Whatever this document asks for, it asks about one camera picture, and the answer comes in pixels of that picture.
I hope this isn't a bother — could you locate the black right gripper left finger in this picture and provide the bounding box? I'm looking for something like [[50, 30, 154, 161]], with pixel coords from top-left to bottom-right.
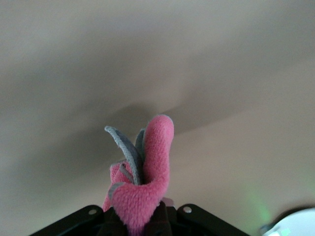
[[29, 205, 128, 236]]

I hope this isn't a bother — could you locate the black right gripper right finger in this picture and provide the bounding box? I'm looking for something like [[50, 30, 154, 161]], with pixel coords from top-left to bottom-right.
[[144, 203, 248, 236]]

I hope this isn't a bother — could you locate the pink-red microfiber cloth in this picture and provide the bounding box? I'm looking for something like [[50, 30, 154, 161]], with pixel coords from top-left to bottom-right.
[[101, 115, 175, 236]]

